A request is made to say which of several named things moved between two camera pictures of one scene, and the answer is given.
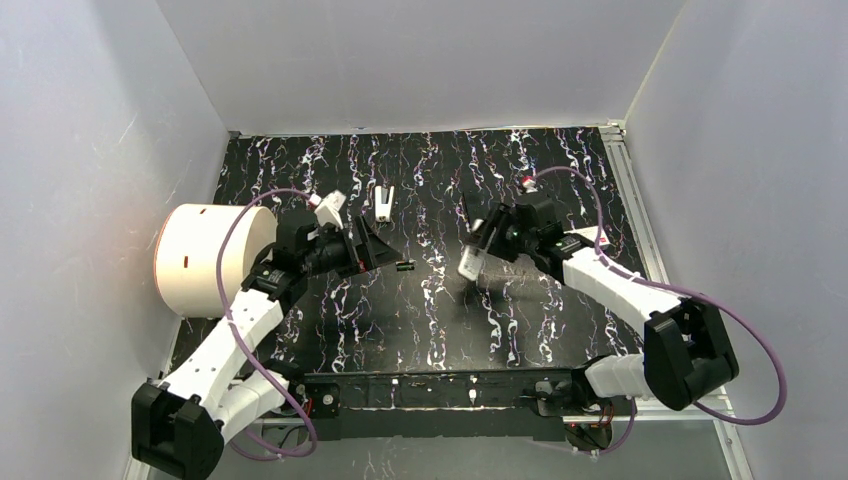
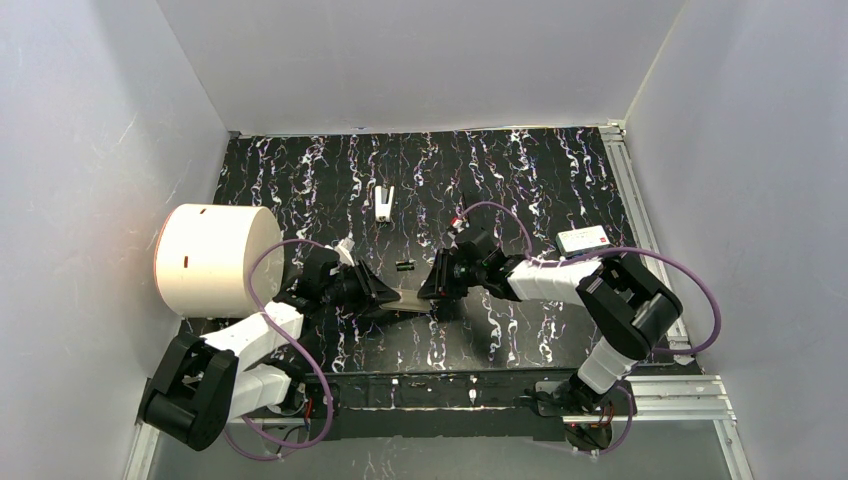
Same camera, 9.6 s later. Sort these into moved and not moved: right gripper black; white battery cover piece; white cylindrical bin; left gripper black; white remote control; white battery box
Moved: right gripper black; white remote control; left gripper black
Not moved: white battery box; white cylindrical bin; white battery cover piece
